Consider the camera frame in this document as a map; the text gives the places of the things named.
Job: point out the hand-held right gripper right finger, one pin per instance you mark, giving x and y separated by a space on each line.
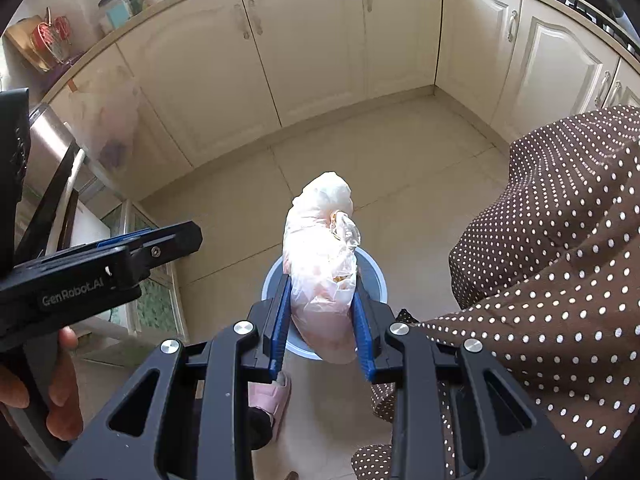
364 340

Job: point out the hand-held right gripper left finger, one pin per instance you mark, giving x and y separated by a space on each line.
280 320

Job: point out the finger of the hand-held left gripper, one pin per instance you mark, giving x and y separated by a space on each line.
170 242

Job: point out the blue round bin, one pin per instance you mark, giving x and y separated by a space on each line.
374 280

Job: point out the pink white plastic bag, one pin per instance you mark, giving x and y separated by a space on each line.
320 270

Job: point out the person's left hand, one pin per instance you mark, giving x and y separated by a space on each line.
67 385

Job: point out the glass door low cabinet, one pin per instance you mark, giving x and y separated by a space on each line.
155 305

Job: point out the pink slipper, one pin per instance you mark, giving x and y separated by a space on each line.
272 400

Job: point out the stainless steel container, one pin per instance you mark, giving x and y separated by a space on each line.
52 140

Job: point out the brown polka dot tablecloth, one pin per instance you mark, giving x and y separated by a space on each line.
550 260

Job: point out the teal label storage jar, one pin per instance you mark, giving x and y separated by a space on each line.
116 14

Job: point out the cream kitchen cabinet unit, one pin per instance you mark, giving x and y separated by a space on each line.
320 50

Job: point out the wooden cutting board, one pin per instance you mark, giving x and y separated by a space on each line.
25 40

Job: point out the black gas stove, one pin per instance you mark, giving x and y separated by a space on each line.
590 5

